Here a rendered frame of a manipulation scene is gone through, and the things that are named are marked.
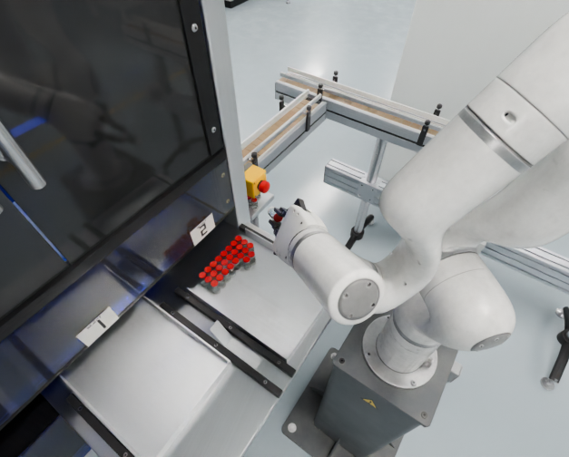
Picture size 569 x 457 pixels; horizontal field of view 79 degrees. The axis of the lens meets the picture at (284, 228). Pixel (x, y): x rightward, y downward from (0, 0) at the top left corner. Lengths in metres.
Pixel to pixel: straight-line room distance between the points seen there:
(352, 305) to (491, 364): 1.69
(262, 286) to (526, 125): 0.79
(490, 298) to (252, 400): 0.56
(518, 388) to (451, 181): 1.80
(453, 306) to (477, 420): 1.40
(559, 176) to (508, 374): 1.67
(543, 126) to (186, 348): 0.85
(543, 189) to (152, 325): 0.89
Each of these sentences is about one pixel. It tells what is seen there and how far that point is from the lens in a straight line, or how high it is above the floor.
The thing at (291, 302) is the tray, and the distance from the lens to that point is 0.98.
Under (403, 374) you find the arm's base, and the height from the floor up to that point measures 0.87.
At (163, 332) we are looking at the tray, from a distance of 1.00.
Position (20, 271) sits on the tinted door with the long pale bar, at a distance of 0.72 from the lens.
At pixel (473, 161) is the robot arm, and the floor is 1.54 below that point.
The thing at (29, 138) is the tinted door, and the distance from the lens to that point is 0.62.
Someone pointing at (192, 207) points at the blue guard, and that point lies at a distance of 0.90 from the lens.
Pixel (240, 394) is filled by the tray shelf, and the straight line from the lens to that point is 0.91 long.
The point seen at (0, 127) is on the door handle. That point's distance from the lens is 0.53.
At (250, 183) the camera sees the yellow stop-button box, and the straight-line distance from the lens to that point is 1.07.
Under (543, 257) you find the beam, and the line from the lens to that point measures 1.83.
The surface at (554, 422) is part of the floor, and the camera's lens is 2.16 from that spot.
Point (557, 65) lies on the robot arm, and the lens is 0.39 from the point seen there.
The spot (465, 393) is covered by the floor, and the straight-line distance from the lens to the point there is 2.00.
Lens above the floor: 1.76
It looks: 51 degrees down
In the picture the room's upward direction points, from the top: straight up
